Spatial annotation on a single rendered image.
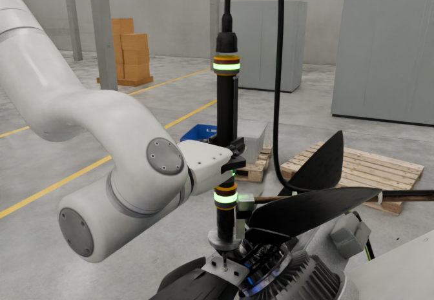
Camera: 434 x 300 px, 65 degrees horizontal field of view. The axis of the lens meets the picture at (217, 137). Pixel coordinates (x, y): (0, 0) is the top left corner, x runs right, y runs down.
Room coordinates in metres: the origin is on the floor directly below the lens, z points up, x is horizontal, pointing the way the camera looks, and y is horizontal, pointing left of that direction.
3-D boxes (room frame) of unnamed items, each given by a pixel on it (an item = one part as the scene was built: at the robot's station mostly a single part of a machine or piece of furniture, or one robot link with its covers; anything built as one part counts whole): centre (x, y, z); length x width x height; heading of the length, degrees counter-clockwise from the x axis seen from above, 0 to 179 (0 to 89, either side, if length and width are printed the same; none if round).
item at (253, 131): (3.72, -0.33, 0.31); 0.60 x 0.42 x 0.33; 163
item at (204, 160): (0.50, 0.04, 1.46); 0.11 x 0.10 x 0.07; 147
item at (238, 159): (0.51, -0.01, 1.47); 0.08 x 0.06 x 0.01; 87
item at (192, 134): (3.87, 0.15, 0.25); 0.60 x 0.41 x 0.22; 163
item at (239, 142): (0.56, -0.04, 1.47); 0.07 x 0.03 x 0.03; 147
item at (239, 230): (0.59, -0.03, 1.31); 0.09 x 0.07 x 0.10; 91
